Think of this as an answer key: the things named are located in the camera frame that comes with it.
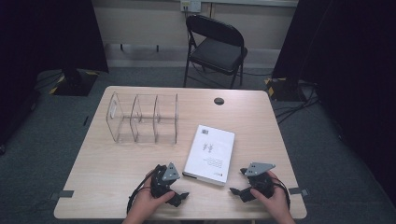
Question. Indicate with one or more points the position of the black round table grommet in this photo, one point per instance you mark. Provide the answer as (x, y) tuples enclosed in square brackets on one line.
[(219, 101)]

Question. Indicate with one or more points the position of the person's left hand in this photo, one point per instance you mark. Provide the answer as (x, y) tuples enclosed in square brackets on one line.
[(146, 203)]

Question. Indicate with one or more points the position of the white book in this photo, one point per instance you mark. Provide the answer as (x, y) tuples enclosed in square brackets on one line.
[(211, 155)]

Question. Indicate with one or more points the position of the black stand base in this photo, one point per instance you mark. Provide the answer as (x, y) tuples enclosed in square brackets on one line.
[(74, 82), (281, 88)]

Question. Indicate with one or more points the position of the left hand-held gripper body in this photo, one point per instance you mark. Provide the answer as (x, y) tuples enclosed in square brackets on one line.
[(160, 183)]

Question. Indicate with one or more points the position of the person's right hand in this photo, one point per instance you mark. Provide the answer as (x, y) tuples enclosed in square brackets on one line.
[(278, 202)]

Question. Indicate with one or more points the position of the white wall outlet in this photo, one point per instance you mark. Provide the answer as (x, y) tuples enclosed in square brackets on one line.
[(190, 5)]

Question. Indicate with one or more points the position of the clear acrylic file rack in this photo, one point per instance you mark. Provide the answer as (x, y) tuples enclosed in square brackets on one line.
[(143, 119)]

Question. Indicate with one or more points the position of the black curtain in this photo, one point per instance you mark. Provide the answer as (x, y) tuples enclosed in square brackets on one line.
[(46, 37), (348, 62)]

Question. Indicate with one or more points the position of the grey tape strip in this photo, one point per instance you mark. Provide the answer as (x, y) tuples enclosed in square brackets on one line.
[(298, 191), (63, 194)]

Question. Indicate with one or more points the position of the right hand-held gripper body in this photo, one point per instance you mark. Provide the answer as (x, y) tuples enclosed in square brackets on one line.
[(261, 183)]

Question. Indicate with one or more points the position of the black folding chair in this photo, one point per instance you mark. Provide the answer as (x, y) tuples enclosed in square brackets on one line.
[(218, 53)]

